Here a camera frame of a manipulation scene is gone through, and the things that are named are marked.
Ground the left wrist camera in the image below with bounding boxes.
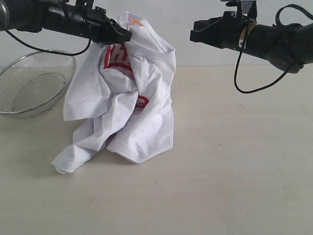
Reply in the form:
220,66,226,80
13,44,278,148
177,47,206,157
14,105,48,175
75,0,94,11

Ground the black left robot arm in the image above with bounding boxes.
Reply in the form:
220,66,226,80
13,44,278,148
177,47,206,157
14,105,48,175
0,0,132,45

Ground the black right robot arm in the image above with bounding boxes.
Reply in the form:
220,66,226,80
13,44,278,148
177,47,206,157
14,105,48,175
190,11,313,73

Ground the white t-shirt red print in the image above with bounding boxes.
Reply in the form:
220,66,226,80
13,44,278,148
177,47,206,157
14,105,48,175
52,12,176,174

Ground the metal mesh basket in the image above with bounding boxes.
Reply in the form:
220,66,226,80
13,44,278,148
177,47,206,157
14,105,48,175
0,51,76,118

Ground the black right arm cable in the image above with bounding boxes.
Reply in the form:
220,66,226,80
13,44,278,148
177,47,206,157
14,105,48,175
233,6,311,94

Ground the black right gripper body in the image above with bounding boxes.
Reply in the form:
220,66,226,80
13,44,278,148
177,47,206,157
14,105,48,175
203,11,247,50

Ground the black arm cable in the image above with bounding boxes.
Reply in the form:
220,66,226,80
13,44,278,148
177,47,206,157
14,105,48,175
4,7,92,56
233,6,311,94

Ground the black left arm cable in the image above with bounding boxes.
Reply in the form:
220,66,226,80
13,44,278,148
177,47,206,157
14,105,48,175
4,7,92,56

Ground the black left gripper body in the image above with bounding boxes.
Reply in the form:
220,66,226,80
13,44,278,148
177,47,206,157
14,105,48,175
84,8,114,44

